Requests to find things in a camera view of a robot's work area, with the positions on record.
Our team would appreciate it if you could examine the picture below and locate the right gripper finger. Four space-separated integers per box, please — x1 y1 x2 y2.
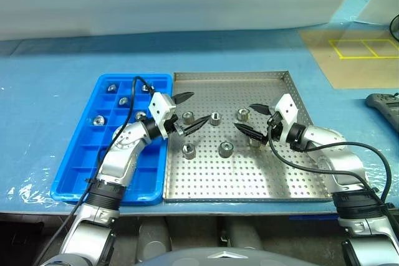
233 123 268 146
249 103 272 116

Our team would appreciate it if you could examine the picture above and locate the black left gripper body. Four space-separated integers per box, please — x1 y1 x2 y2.
161 113 188 138

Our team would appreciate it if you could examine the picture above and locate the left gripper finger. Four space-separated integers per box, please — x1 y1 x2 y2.
182 114 212 136
172 92 195 105

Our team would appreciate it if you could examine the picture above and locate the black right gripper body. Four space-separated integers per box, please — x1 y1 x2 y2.
264 109 283 146

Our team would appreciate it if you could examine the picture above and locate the blue plastic compartment tray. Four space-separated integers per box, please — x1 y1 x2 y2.
50 73 174 207

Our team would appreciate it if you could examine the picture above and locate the perforated metal tray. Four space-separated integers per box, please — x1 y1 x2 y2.
162 71 334 204

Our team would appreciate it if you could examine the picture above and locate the brown cardboard mat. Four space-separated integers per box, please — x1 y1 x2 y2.
299 22 399 90

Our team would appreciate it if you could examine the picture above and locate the grey rounded shape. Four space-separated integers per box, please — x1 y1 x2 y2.
223 216 264 250
137 217 172 262

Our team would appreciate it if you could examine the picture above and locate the grey remote control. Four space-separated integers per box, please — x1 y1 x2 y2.
365 92 399 131

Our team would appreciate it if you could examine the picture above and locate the grey robot torso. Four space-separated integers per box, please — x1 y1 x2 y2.
133 247 322 266

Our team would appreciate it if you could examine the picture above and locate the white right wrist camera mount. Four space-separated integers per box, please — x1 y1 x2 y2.
273 93 299 142

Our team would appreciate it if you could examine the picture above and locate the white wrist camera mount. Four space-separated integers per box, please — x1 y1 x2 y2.
148 92 177 138
273 93 299 142

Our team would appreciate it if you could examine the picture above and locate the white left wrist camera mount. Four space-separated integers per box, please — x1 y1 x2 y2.
148 92 177 138

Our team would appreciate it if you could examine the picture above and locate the black cable loop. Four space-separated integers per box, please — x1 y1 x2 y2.
389 14 399 39

